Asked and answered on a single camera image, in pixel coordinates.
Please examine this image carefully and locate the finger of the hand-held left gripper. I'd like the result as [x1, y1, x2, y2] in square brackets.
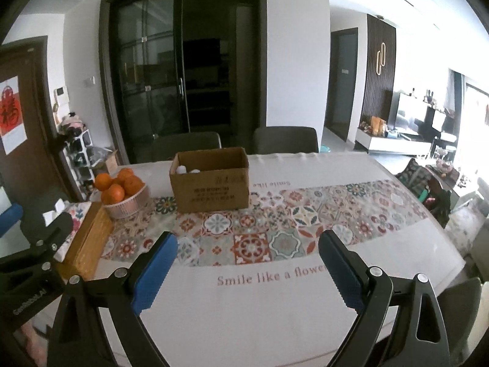
[0, 203, 24, 238]
[0, 211, 74, 273]

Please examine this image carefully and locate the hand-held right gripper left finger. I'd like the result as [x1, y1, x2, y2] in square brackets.
[48, 231, 179, 367]

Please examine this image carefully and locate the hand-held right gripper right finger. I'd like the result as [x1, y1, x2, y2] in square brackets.
[318, 229, 451, 367]

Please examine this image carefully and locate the brown cardboard box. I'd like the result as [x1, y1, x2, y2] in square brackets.
[169, 147, 251, 213]

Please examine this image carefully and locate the floral cloth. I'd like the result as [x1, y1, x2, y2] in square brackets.
[53, 200, 94, 262]

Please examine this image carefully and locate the woven tan tissue box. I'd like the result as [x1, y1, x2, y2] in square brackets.
[55, 201, 115, 281]

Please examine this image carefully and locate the white fruit basket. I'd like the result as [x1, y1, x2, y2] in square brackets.
[102, 183, 150, 220]

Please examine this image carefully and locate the white shoe rack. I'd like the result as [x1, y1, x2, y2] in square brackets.
[63, 130, 96, 194]

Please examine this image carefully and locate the patterned tile print tablecloth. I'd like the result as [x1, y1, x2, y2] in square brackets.
[92, 152, 467, 367]

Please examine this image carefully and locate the small open cardboard box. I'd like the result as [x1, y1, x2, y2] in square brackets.
[92, 149, 120, 176]

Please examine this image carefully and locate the plush toys pile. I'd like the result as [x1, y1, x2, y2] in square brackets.
[57, 113, 85, 136]

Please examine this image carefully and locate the red and white door poster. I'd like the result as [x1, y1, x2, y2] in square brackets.
[0, 76, 27, 155]

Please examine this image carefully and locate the patterned cushion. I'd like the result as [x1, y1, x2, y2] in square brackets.
[397, 158, 434, 195]

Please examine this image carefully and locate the dark brown door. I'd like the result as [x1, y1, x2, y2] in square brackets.
[0, 36, 83, 203]

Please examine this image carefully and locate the grey dining chair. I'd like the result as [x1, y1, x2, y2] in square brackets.
[252, 126, 319, 154]
[151, 132, 222, 161]
[436, 277, 484, 367]

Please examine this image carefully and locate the white television cabinet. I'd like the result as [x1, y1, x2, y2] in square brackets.
[353, 126, 432, 155]

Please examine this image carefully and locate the television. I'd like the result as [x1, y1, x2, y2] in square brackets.
[393, 92, 428, 132]

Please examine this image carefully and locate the dark glass sliding door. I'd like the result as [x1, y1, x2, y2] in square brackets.
[99, 0, 268, 165]

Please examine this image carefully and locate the dark interior door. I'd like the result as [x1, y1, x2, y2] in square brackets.
[325, 28, 359, 142]

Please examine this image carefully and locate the gold wall ornament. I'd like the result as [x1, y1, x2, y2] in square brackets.
[375, 40, 387, 77]

